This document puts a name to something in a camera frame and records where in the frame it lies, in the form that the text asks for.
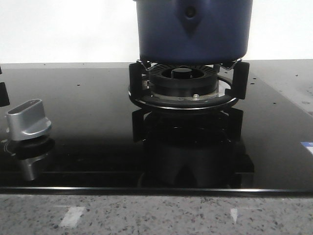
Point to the black pan support grate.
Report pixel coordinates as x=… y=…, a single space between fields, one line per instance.
x=232 y=83

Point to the blue white cooktop sticker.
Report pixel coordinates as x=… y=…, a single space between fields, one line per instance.
x=308 y=146

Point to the silver stove control knob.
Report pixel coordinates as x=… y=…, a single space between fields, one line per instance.
x=28 y=121

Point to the black round gas burner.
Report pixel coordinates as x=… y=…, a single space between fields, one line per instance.
x=176 y=83

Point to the dark blue saucepan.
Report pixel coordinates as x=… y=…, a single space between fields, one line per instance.
x=193 y=32

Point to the black left pan support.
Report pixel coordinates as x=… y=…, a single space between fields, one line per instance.
x=4 y=98

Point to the black glass gas cooktop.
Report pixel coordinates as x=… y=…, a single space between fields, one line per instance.
x=100 y=143

